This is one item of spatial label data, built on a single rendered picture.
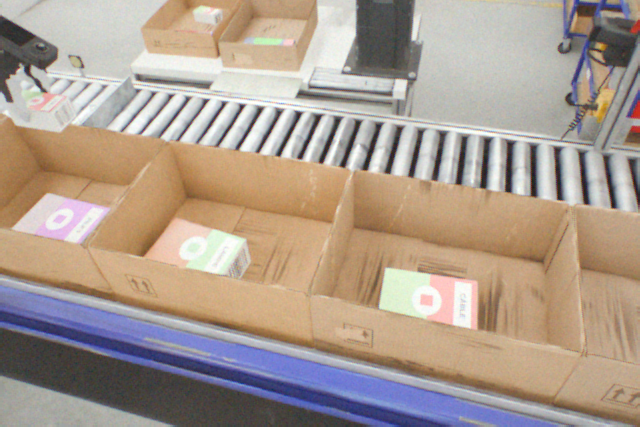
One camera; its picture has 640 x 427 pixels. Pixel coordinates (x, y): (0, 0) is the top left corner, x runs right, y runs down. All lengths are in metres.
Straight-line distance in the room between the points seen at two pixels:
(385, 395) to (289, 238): 0.38
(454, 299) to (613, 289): 0.32
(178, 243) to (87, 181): 0.39
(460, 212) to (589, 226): 0.22
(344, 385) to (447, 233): 0.37
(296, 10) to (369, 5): 0.50
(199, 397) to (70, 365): 0.32
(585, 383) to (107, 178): 1.05
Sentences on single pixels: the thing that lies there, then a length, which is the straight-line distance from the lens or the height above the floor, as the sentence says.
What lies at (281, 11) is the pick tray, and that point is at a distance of 2.16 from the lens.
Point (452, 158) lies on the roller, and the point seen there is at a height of 0.75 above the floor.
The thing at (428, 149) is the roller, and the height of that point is 0.75.
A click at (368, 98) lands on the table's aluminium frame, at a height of 0.71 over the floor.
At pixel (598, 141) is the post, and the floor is 0.77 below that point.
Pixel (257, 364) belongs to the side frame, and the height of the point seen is 0.91.
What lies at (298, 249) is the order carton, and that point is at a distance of 1.03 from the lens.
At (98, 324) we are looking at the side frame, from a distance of 1.01.
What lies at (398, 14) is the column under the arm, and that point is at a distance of 1.71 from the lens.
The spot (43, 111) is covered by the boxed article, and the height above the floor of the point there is 1.17.
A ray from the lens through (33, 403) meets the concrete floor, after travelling 2.12.
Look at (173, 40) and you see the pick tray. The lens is 1.99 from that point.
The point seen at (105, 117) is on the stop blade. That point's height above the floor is 0.76.
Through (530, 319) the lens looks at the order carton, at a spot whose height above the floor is 0.89.
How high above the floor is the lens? 1.69
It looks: 45 degrees down
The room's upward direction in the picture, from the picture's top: 3 degrees counter-clockwise
